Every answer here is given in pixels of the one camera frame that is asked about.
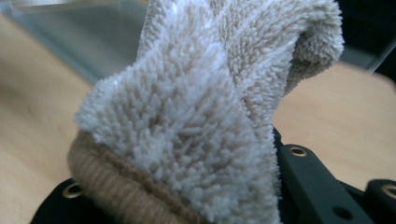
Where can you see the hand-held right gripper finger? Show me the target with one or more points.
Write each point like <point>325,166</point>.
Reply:
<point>277,140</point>

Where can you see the striped beige towel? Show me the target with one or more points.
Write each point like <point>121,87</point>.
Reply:
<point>193,124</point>

